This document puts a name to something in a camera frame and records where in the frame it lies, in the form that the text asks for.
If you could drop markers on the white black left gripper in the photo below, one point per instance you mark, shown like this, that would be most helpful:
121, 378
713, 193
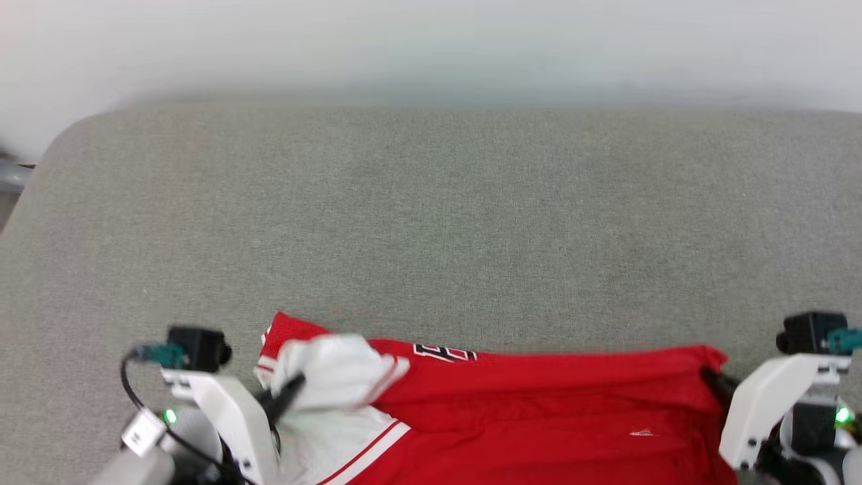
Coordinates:
236, 417

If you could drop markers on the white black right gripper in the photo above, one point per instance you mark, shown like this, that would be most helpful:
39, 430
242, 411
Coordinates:
761, 404

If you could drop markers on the red and white shirt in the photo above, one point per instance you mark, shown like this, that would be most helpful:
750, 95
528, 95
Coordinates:
539, 411

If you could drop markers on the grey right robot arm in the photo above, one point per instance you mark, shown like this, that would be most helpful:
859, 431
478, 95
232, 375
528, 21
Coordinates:
850, 471

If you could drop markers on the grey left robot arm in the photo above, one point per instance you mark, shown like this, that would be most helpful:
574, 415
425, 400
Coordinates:
141, 468

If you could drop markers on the grey object beside sofa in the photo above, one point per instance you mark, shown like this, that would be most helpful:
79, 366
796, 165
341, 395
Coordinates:
12, 175

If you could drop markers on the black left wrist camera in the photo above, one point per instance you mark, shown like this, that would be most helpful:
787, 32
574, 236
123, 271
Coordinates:
199, 349

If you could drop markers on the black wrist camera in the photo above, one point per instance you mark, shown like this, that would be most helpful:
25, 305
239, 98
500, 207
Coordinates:
808, 333
199, 349

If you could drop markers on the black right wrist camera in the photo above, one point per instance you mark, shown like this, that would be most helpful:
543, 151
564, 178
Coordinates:
808, 333

